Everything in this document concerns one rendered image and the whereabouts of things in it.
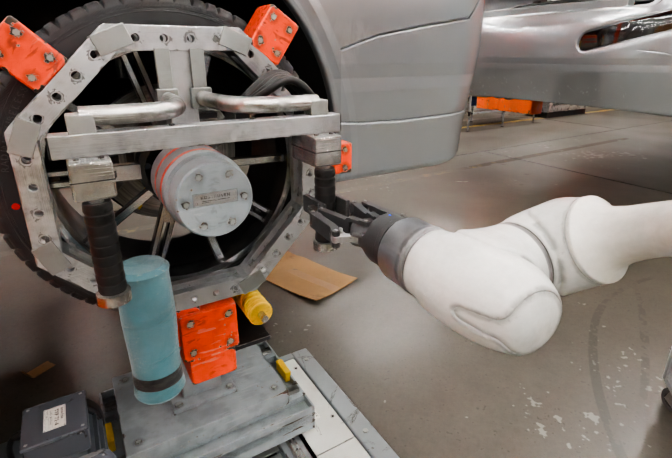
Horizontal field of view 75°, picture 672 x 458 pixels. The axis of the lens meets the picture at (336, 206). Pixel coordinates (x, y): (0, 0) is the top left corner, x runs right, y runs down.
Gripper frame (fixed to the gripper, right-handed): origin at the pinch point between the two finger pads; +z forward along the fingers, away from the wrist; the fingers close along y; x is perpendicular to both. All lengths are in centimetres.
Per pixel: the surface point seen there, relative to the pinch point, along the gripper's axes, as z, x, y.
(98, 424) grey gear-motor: 26, -49, -41
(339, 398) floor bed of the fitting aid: 30, -75, 21
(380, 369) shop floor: 41, -83, 46
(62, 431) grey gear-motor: 16, -40, -46
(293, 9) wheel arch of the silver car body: 36, 34, 13
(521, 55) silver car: 126, 24, 214
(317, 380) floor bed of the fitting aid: 40, -75, 19
